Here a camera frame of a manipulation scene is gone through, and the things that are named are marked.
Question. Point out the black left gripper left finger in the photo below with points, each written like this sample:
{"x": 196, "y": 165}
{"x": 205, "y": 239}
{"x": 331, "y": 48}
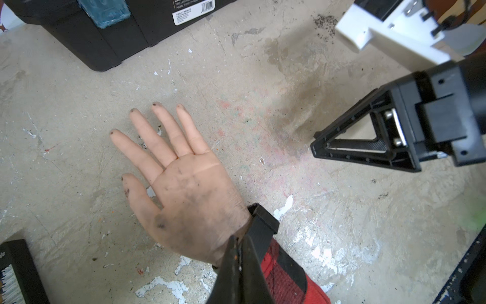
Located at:
{"x": 227, "y": 285}

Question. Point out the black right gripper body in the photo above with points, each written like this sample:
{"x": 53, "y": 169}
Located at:
{"x": 442, "y": 111}

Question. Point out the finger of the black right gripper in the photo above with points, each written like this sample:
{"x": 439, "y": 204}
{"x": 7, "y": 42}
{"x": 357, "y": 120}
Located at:
{"x": 376, "y": 131}

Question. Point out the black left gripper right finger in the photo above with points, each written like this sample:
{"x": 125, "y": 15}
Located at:
{"x": 253, "y": 287}

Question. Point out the black digital wrist watch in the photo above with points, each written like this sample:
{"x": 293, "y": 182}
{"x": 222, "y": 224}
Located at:
{"x": 262, "y": 231}

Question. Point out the red plaid sleeve forearm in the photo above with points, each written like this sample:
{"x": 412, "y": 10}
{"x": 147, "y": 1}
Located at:
{"x": 286, "y": 279}

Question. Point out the pale mannequin hand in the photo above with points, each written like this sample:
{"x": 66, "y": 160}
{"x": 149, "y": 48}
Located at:
{"x": 197, "y": 206}

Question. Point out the black parallel charging board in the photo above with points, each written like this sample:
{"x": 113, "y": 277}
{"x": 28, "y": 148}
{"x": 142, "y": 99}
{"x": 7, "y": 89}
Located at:
{"x": 20, "y": 280}

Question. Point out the black deli toolbox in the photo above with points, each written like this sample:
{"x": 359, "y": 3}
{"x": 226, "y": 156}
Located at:
{"x": 102, "y": 34}

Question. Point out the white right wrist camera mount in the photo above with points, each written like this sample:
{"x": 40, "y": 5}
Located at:
{"x": 408, "y": 31}

